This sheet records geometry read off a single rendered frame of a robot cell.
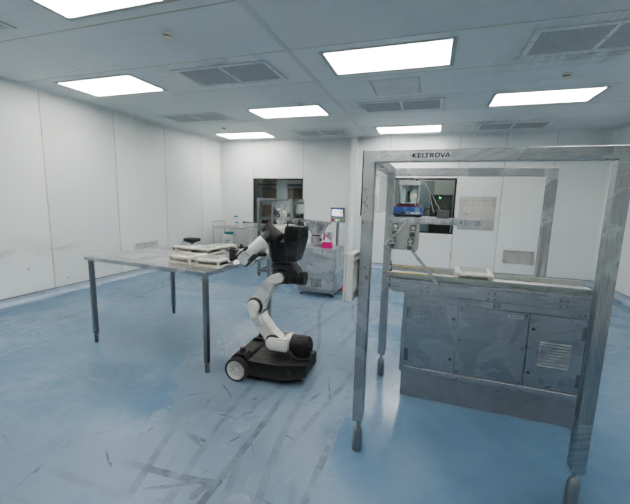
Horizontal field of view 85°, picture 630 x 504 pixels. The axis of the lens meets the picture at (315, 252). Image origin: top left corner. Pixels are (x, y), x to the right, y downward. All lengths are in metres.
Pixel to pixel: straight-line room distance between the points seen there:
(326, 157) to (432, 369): 6.17
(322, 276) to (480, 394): 3.09
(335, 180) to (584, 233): 5.02
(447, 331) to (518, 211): 5.49
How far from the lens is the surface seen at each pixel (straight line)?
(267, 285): 2.88
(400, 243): 2.53
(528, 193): 8.01
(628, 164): 2.01
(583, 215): 8.28
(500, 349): 2.82
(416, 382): 2.93
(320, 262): 5.30
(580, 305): 2.76
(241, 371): 3.03
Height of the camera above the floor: 1.49
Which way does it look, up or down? 9 degrees down
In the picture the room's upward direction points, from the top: 2 degrees clockwise
